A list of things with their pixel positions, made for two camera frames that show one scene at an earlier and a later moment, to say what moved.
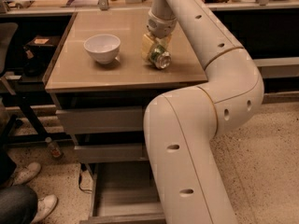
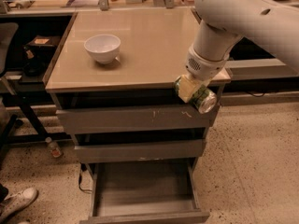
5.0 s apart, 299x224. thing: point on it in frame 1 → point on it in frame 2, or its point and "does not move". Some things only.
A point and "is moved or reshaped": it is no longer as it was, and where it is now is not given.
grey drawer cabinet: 102,105 does not move
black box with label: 41,44 does not move
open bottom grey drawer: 124,192 does not move
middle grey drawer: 94,153 does not move
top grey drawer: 103,119 does not move
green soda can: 159,57 is moved or reshaped
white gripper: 162,26 → 206,67
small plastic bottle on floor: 53,148 does not move
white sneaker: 45,207 → 12,203
